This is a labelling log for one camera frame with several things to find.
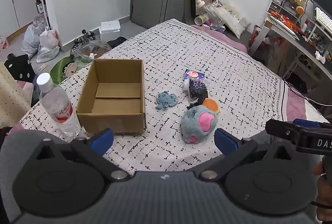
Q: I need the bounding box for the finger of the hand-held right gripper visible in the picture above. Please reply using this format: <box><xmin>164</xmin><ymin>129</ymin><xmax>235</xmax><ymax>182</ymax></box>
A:
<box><xmin>265</xmin><ymin>119</ymin><xmax>301</xmax><ymax>140</ymax></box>
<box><xmin>294</xmin><ymin>119</ymin><xmax>332</xmax><ymax>129</ymax></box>

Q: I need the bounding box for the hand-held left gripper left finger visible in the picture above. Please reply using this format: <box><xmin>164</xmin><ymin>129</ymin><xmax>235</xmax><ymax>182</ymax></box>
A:
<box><xmin>34</xmin><ymin>129</ymin><xmax>130</xmax><ymax>182</ymax></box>

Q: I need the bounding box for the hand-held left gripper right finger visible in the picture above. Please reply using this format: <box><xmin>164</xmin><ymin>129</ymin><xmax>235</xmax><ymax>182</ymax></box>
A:
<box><xmin>198</xmin><ymin>129</ymin><xmax>293</xmax><ymax>181</ymax></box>

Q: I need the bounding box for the grey paw plush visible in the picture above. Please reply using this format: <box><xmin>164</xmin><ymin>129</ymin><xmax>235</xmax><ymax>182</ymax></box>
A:
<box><xmin>181</xmin><ymin>106</ymin><xmax>218</xmax><ymax>144</ymax></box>

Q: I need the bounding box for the brown cardboard box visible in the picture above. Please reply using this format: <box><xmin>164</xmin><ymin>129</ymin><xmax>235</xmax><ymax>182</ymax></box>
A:
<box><xmin>76</xmin><ymin>58</ymin><xmax>147</xmax><ymax>136</ymax></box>

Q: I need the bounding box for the orange round plush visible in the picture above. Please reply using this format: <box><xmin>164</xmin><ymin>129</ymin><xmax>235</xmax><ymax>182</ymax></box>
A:
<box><xmin>202</xmin><ymin>98</ymin><xmax>220</xmax><ymax>113</ymax></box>

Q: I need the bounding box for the black beaded item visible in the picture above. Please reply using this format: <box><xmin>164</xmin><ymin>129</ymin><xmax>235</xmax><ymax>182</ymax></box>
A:
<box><xmin>187</xmin><ymin>78</ymin><xmax>209</xmax><ymax>110</ymax></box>

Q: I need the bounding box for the blue octopus plush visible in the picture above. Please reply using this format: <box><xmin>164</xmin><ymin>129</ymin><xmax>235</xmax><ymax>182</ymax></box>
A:
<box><xmin>155</xmin><ymin>92</ymin><xmax>177</xmax><ymax>110</ymax></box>

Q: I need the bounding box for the blue tissue pack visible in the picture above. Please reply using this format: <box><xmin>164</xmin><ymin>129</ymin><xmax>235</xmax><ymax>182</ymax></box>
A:
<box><xmin>183</xmin><ymin>69</ymin><xmax>205</xmax><ymax>82</ymax></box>

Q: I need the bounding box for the person's right hand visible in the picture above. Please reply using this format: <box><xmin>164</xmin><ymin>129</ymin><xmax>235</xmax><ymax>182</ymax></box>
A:
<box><xmin>312</xmin><ymin>162</ymin><xmax>332</xmax><ymax>224</ymax></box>

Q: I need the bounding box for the clear plastic water bottle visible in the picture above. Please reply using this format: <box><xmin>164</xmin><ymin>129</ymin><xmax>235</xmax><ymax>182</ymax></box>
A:
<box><xmin>36</xmin><ymin>73</ymin><xmax>82</xmax><ymax>137</ymax></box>

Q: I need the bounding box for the green cartoon mat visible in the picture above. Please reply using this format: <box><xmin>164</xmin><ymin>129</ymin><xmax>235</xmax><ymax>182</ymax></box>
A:
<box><xmin>50</xmin><ymin>56</ymin><xmax>87</xmax><ymax>85</ymax></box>

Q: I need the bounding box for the clear crumpled plastic bag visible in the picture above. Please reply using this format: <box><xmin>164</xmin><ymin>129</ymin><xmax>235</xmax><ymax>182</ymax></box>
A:
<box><xmin>71</xmin><ymin>39</ymin><xmax>112</xmax><ymax>64</ymax></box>

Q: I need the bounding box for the white desk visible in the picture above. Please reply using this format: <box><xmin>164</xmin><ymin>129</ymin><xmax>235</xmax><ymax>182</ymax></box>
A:
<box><xmin>248</xmin><ymin>11</ymin><xmax>332</xmax><ymax>80</ymax></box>

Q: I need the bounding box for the beige dotted cloth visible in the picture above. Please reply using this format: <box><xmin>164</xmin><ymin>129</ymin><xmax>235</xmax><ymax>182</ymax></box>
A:
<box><xmin>0</xmin><ymin>60</ymin><xmax>34</xmax><ymax>129</ymax></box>

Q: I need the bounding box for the red box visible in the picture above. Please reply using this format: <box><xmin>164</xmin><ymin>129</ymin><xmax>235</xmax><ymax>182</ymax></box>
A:
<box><xmin>250</xmin><ymin>24</ymin><xmax>263</xmax><ymax>46</ymax></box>

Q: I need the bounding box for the black tripod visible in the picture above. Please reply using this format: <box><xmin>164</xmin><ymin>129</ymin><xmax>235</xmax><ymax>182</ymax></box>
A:
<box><xmin>71</xmin><ymin>29</ymin><xmax>98</xmax><ymax>52</ymax></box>

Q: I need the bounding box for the white keyboard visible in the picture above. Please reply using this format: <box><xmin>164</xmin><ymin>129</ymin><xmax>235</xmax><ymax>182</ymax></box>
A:
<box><xmin>313</xmin><ymin>7</ymin><xmax>332</xmax><ymax>29</ymax></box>

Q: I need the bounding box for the black dotted stool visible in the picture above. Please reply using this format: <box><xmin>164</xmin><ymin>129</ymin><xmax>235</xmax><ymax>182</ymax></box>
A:
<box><xmin>4</xmin><ymin>54</ymin><xmax>36</xmax><ymax>83</ymax></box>

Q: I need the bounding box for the white plastic bag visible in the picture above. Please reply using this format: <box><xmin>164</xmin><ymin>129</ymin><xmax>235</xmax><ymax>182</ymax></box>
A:
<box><xmin>36</xmin><ymin>26</ymin><xmax>61</xmax><ymax>64</ymax></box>

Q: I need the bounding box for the white box appliance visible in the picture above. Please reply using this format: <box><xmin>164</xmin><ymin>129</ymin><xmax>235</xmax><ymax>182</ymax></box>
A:
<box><xmin>99</xmin><ymin>21</ymin><xmax>121</xmax><ymax>42</ymax></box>

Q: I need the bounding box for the white bagged pillow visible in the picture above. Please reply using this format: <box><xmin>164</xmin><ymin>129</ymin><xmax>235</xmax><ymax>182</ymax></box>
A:
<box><xmin>220</xmin><ymin>0</ymin><xmax>251</xmax><ymax>39</ymax></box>

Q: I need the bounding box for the small drawer organizer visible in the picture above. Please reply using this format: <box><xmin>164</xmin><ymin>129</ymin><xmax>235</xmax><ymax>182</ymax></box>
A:
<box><xmin>268</xmin><ymin>0</ymin><xmax>299</xmax><ymax>20</ymax></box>

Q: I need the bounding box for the grey plastic bag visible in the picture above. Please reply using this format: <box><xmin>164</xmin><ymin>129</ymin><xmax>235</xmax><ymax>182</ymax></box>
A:
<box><xmin>21</xmin><ymin>24</ymin><xmax>42</xmax><ymax>60</ymax></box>

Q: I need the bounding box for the large clear plastic bottle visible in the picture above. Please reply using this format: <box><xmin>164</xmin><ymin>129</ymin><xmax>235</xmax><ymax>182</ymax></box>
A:
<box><xmin>196</xmin><ymin>0</ymin><xmax>226</xmax><ymax>30</ymax></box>

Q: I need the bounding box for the red-white package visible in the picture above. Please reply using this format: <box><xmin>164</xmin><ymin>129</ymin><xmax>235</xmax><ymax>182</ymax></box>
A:
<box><xmin>0</xmin><ymin>37</ymin><xmax>10</xmax><ymax>53</ymax></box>

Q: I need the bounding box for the dark bottle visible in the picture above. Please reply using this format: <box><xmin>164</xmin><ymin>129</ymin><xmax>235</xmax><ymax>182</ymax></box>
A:
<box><xmin>35</xmin><ymin>0</ymin><xmax>46</xmax><ymax>15</ymax></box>

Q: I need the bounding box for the white floor cabinet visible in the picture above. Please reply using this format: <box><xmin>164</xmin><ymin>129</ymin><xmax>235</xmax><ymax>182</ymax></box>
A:
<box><xmin>0</xmin><ymin>0</ymin><xmax>50</xmax><ymax>39</ymax></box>

